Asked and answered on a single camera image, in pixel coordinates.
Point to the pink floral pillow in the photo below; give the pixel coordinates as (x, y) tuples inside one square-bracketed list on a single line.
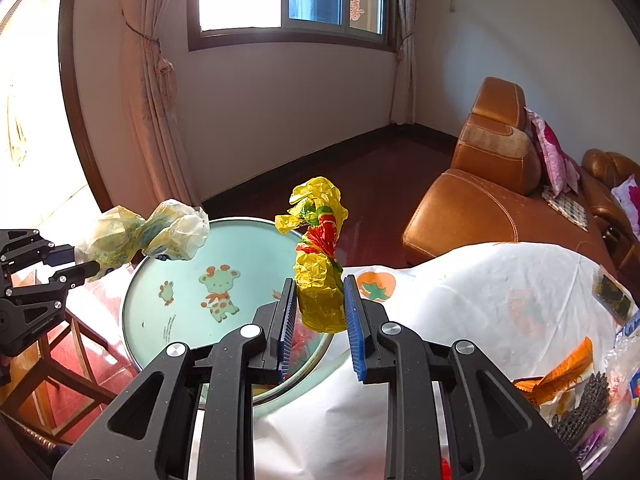
[(555, 155), (630, 200)]

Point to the pink purple plastic bag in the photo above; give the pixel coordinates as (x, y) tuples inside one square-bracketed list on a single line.
[(592, 445)]

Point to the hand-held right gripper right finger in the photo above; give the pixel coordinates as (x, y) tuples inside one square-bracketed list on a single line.
[(354, 330)]

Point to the white orange-print tablecloth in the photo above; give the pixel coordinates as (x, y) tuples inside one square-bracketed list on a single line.
[(475, 310)]

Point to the pale green plastic bag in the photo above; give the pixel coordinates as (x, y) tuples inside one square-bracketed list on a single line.
[(165, 230)]

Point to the clear red-print plastic bag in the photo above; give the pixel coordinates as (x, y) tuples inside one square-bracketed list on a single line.
[(622, 360)]

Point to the orange snack wrapper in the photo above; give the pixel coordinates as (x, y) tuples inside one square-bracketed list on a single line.
[(565, 370)]

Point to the brown wicker chair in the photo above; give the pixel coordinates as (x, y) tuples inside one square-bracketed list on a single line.
[(30, 440)]

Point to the checkered cloth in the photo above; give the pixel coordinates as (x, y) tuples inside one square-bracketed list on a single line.
[(565, 207)]

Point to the pinkish beige curtain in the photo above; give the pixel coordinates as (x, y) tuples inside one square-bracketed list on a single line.
[(406, 60), (155, 110)]

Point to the black foam fruit net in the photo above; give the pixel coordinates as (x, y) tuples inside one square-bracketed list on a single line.
[(585, 405)]

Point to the brown wooden door frame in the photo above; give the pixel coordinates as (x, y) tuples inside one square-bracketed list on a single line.
[(75, 85)]

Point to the red paper window decal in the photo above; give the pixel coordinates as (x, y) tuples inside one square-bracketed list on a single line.
[(357, 9)]

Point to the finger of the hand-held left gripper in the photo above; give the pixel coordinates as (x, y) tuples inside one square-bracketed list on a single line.
[(75, 275), (62, 254)]

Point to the yellow wrapper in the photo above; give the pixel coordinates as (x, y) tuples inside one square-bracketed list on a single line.
[(317, 290)]

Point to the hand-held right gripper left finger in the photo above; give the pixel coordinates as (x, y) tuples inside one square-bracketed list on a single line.
[(287, 330)]

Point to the brown leather chaise sofa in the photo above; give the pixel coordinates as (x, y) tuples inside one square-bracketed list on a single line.
[(475, 210)]

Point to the red wooden chair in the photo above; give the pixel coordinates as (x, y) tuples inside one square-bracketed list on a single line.
[(100, 340)]

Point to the dark seaweed snack packet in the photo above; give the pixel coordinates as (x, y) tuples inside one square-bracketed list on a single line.
[(612, 295)]

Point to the brown leather long sofa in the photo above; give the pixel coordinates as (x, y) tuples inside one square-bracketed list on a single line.
[(605, 170)]

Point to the mint green cartoon basin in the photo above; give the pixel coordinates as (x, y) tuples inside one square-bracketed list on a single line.
[(235, 250)]

